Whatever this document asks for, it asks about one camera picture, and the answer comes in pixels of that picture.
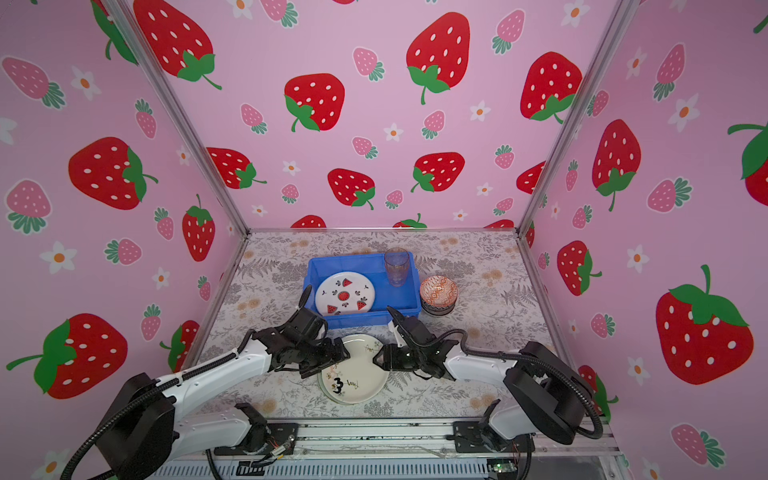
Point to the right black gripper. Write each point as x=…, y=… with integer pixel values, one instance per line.
x=387, y=358

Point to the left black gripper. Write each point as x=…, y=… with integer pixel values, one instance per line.
x=332, y=355

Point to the cream floral plate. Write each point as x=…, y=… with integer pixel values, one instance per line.
x=357, y=379

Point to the white strawberry pattern plate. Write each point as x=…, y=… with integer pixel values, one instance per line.
x=345, y=293

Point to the pink clear glass cup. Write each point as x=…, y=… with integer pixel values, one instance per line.
x=397, y=264

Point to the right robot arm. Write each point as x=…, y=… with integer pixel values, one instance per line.
x=545, y=395

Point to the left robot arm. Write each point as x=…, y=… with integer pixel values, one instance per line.
x=153, y=421

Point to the blue plastic bin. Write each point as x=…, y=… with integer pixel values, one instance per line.
x=406, y=299

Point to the orange patterned bowl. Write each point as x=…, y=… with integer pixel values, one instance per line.
x=438, y=295

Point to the aluminium front rail frame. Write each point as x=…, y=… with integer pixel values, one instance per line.
x=417, y=448

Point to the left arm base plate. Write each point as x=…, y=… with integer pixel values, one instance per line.
x=263, y=441

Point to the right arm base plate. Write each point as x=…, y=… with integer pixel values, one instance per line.
x=477, y=438

